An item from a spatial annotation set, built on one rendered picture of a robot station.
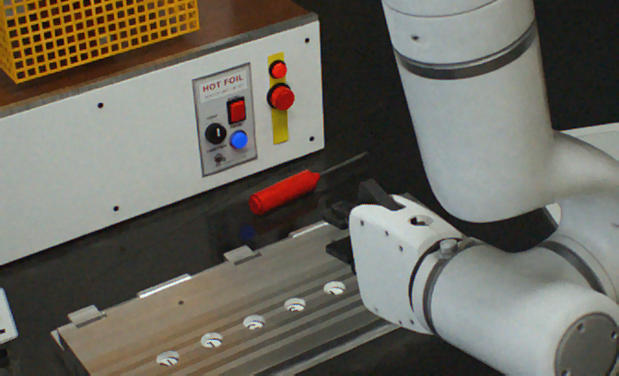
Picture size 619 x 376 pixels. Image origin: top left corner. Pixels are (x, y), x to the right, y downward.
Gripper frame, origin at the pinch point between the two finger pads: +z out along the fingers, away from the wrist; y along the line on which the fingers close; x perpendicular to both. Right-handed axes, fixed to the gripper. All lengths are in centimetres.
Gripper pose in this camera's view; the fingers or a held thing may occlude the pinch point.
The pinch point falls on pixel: (347, 232)
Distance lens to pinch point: 114.4
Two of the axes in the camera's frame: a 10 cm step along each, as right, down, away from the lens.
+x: 8.4, -3.1, 4.4
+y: 1.6, 9.2, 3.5
